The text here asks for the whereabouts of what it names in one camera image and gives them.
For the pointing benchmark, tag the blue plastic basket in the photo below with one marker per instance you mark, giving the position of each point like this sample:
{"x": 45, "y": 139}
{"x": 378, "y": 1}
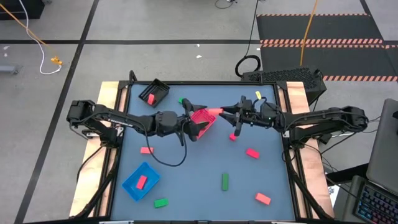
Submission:
{"x": 152, "y": 177}

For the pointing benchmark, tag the black perforated computer tower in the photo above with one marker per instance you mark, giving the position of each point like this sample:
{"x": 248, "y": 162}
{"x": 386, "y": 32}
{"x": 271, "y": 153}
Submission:
{"x": 280, "y": 74}

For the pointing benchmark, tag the white printed paper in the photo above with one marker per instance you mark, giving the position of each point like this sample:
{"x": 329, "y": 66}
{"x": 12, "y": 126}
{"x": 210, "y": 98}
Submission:
{"x": 332, "y": 191}

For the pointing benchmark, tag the small red block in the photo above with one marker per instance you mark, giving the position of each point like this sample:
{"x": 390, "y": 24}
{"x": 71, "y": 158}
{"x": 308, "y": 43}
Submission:
{"x": 233, "y": 137}

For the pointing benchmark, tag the black orange-striped floor mat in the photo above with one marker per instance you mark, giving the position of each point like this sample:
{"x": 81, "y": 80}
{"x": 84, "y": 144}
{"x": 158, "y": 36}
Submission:
{"x": 311, "y": 28}
{"x": 342, "y": 62}

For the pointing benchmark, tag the green rectangular block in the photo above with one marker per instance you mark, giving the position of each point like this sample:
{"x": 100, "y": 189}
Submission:
{"x": 225, "y": 182}
{"x": 161, "y": 203}

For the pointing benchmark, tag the wooden side board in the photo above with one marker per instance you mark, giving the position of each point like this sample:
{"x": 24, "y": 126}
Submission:
{"x": 105, "y": 93}
{"x": 297, "y": 93}

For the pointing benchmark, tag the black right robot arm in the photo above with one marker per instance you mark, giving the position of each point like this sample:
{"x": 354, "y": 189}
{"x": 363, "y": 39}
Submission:
{"x": 326, "y": 118}

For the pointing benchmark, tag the grey metal floor object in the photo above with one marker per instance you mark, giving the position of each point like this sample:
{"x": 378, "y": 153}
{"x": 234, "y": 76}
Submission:
{"x": 7, "y": 69}

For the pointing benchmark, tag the black box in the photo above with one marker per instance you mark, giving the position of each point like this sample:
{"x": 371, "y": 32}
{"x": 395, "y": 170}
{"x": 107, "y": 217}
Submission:
{"x": 18, "y": 9}

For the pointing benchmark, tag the laptop with backlit keyboard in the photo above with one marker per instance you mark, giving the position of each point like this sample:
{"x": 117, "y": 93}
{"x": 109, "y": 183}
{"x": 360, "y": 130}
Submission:
{"x": 376, "y": 205}

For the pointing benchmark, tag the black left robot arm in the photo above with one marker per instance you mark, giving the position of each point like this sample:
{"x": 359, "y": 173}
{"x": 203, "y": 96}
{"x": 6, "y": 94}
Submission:
{"x": 118, "y": 119}

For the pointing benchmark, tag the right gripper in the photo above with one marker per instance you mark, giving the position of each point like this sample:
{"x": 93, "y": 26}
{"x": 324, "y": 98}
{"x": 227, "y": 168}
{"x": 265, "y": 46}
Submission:
{"x": 248, "y": 115}

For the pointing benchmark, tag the red rectangular block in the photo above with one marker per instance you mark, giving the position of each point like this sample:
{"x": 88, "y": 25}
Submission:
{"x": 141, "y": 182}
{"x": 252, "y": 153}

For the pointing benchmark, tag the red plastic basket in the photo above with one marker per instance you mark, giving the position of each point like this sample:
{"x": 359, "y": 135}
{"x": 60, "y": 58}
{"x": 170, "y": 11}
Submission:
{"x": 203, "y": 119}

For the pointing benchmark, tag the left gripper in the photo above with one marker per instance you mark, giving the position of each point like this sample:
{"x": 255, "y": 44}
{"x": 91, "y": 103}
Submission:
{"x": 182, "y": 124}

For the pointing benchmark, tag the black plastic basket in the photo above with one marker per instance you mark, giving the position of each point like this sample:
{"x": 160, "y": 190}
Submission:
{"x": 158, "y": 88}

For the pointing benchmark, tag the yellow gripper tag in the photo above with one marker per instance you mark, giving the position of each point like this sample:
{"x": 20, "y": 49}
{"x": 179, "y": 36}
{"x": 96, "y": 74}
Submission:
{"x": 258, "y": 95}

